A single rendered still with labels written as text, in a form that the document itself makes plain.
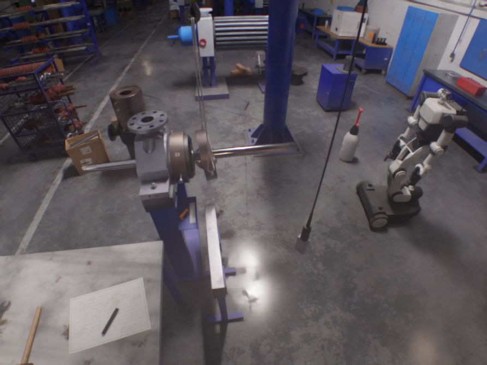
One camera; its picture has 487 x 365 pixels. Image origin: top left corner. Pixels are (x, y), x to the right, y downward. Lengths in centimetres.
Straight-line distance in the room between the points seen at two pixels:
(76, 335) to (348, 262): 226
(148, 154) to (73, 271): 84
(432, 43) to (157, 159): 566
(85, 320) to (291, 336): 149
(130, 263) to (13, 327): 70
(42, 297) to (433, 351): 283
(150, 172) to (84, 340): 98
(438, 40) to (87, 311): 655
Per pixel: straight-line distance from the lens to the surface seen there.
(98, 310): 158
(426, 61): 634
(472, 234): 374
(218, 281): 145
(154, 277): 154
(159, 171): 162
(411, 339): 263
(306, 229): 134
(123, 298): 154
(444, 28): 632
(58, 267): 185
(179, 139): 172
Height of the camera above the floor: 219
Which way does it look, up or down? 44 degrees down
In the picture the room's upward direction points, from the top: straight up
